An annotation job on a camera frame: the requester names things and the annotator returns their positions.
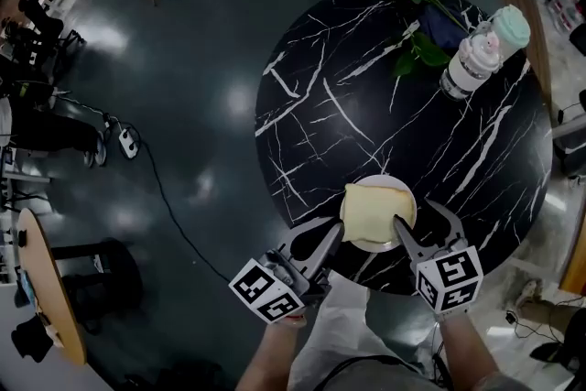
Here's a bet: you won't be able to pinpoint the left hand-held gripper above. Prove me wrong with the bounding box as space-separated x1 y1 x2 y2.
228 216 346 326

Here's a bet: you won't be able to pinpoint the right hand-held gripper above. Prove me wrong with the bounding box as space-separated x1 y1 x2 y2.
393 198 484 316

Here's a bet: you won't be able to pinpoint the white round plate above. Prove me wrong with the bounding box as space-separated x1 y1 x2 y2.
339 174 418 254

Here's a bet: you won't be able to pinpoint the pale slice of bread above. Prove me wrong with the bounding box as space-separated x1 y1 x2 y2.
341 182 414 244

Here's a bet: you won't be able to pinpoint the person's left forearm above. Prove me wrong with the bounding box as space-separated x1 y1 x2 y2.
234 314 309 391

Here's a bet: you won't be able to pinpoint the person's right forearm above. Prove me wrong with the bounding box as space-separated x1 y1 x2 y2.
438 310 507 391

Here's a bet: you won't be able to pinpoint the person's white trousers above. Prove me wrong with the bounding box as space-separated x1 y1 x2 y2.
287 271 443 391

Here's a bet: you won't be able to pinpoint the beige shoe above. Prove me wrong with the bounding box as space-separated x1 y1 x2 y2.
514 278 542 310

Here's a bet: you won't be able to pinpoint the green leafy plant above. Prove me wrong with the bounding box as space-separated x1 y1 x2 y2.
390 0 469 80

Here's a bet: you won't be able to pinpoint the dark blue cloth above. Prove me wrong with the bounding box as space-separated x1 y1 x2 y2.
418 3 469 50

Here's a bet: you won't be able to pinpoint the white power strip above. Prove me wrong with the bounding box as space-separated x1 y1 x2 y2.
117 127 141 160

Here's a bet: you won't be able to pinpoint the black stool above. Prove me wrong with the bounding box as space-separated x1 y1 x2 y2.
49 236 145 329

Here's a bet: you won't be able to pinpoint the mint green lidded cup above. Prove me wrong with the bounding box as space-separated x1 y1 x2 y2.
490 4 532 61

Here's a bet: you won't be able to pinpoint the round wooden side table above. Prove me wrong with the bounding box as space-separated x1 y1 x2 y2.
16 207 89 367

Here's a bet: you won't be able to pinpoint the black floor cable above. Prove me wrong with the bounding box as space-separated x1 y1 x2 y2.
54 92 232 284

